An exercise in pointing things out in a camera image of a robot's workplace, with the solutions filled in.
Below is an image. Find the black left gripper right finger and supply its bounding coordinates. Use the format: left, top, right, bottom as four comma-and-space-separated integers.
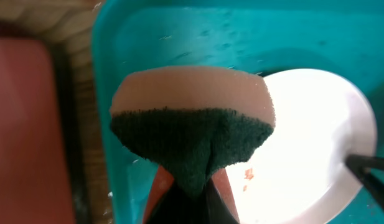
205, 179, 238, 224

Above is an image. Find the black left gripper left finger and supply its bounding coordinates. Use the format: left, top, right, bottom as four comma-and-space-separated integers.
146, 184, 209, 224

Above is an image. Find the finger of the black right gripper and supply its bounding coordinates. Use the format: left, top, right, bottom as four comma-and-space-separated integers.
345, 154, 384, 212

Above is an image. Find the white round plate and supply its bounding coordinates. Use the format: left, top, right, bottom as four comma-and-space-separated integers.
226, 69, 377, 223

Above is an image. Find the red sponge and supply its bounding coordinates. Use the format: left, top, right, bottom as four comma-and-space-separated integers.
110, 65, 276, 224

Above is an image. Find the teal plastic tray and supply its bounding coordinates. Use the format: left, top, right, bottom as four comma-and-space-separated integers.
91, 0, 384, 223

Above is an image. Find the black tray with red sponge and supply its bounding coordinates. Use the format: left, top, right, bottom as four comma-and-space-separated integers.
0, 19, 91, 224

